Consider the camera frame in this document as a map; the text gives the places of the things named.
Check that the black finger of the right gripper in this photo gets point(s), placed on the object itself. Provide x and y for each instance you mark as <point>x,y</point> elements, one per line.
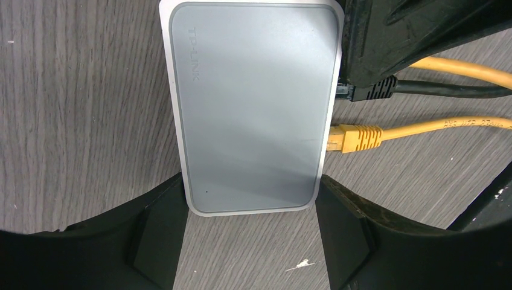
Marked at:
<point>381,37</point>

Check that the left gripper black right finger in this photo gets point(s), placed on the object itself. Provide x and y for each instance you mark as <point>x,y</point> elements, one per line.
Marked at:
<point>367,246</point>

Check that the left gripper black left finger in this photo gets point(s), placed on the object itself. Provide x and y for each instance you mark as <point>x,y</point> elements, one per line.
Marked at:
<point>136,245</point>

